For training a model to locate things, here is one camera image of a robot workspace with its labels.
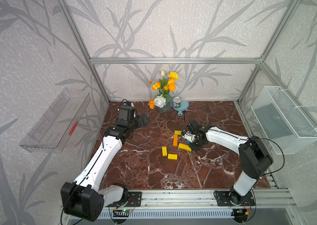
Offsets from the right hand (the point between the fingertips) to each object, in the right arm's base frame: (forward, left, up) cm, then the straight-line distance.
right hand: (194, 144), depth 91 cm
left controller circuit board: (-36, +41, -4) cm, 54 cm away
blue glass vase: (+32, +18, +15) cm, 39 cm away
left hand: (+6, +33, +21) cm, 40 cm away
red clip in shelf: (-6, +62, +30) cm, 69 cm away
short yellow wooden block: (-7, +15, -2) cm, 16 cm away
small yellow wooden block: (-4, +20, -2) cm, 20 cm away
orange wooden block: (+5, +12, -2) cm, 13 cm away
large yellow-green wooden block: (+11, +10, -1) cm, 15 cm away
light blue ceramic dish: (+38, +3, -2) cm, 38 cm away
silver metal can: (+38, +10, +2) cm, 39 cm away
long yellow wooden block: (0, +7, -3) cm, 7 cm away
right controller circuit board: (-37, -19, -5) cm, 42 cm away
